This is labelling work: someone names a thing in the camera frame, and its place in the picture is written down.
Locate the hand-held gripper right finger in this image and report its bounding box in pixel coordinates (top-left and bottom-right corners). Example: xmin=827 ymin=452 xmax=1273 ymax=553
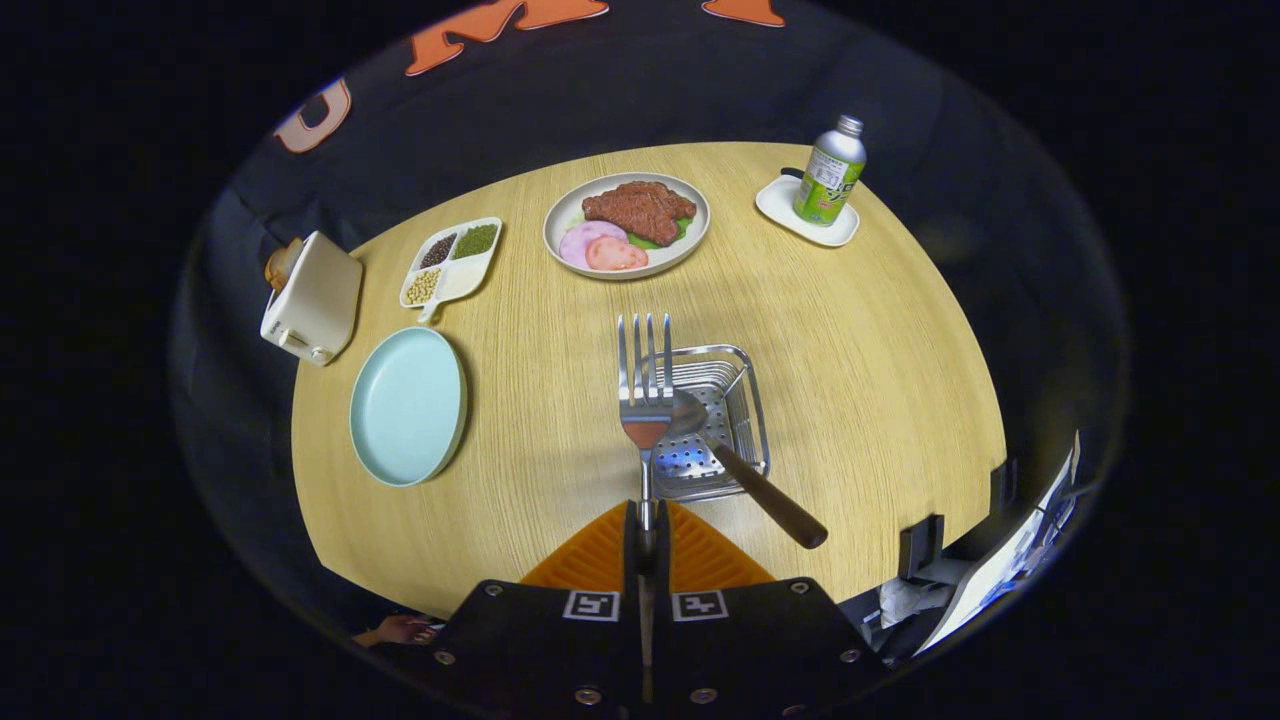
xmin=655 ymin=500 xmax=891 ymax=720

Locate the round beige dinner plate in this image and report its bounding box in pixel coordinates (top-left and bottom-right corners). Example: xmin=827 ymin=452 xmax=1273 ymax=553
xmin=543 ymin=172 xmax=712 ymax=281

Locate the white divided tray with beans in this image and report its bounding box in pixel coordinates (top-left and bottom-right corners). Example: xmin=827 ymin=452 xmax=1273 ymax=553
xmin=399 ymin=216 xmax=504 ymax=323

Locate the wooden-handled metal fork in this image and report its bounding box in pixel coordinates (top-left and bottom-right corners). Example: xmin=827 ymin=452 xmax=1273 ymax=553
xmin=615 ymin=313 xmax=676 ymax=536

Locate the light blue plate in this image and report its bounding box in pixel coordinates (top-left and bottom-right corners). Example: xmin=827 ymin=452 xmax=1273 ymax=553
xmin=349 ymin=327 xmax=469 ymax=488

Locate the white paper sheet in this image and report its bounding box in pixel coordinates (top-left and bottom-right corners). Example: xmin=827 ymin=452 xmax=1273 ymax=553
xmin=915 ymin=430 xmax=1083 ymax=656

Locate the toasted bread slice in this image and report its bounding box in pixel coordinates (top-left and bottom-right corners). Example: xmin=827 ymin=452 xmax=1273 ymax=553
xmin=264 ymin=238 xmax=303 ymax=291

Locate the reddish pink ham slice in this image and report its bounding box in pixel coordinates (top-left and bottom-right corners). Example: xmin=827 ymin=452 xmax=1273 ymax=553
xmin=585 ymin=236 xmax=650 ymax=273

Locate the green lettuce leaf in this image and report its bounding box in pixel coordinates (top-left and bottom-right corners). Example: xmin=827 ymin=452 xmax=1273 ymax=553
xmin=628 ymin=218 xmax=693 ymax=251

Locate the brown steak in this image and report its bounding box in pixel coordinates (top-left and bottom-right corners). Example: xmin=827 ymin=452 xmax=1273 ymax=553
xmin=582 ymin=180 xmax=698 ymax=247

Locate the white square coaster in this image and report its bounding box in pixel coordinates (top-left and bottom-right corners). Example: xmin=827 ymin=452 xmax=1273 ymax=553
xmin=755 ymin=175 xmax=861 ymax=248

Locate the silver bottle with green label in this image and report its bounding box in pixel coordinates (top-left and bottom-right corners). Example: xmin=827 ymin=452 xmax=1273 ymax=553
xmin=793 ymin=114 xmax=867 ymax=227

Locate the wooden-handled metal spoon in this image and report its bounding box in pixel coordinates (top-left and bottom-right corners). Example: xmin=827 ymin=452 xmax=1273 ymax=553
xmin=668 ymin=388 xmax=830 ymax=551

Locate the cream white toaster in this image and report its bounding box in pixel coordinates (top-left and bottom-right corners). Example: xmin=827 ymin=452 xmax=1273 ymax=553
xmin=260 ymin=231 xmax=364 ymax=367

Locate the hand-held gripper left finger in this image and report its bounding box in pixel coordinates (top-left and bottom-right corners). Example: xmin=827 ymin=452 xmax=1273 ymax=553
xmin=430 ymin=500 xmax=641 ymax=720

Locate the perforated metal basket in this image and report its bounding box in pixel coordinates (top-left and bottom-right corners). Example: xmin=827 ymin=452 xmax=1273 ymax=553
xmin=645 ymin=344 xmax=771 ymax=503

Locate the pale pink ham slice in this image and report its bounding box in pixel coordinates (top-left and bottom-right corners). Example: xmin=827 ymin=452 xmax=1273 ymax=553
xmin=559 ymin=221 xmax=629 ymax=270

